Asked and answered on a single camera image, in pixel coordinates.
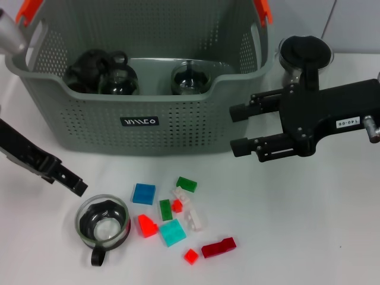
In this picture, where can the translucent white toy brick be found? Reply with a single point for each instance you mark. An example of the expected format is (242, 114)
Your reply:
(194, 220)

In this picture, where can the dark red long brick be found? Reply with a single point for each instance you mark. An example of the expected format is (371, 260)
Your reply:
(218, 248)

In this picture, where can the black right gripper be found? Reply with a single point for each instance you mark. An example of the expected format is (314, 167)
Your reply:
(311, 112)

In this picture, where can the small orange-red square brick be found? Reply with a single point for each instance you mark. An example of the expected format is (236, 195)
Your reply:
(191, 256)

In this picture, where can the narrow green toy brick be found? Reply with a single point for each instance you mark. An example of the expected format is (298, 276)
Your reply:
(166, 210)

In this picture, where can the wide green toy brick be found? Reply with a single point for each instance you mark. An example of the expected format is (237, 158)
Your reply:
(187, 184)

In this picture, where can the orange-red sloped toy brick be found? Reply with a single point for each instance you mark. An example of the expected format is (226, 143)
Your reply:
(146, 227)

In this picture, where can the tiny red toy brick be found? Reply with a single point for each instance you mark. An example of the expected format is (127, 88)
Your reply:
(177, 205)

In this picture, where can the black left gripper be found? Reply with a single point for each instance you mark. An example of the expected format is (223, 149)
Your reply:
(26, 148)

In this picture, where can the black clay teapot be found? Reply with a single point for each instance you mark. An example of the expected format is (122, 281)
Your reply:
(86, 68)

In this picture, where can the blue toy brick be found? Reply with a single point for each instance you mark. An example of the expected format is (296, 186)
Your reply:
(144, 193)

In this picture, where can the glass teacup black sleeve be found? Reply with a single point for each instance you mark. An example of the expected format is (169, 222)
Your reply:
(118, 83)
(190, 81)

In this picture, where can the grey perforated storage bin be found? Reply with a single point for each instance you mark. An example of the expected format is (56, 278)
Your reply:
(148, 124)

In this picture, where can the teal toy brick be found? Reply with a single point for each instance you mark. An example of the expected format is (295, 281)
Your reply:
(172, 233)

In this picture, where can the glass jar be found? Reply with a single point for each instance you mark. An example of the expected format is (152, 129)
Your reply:
(102, 231)

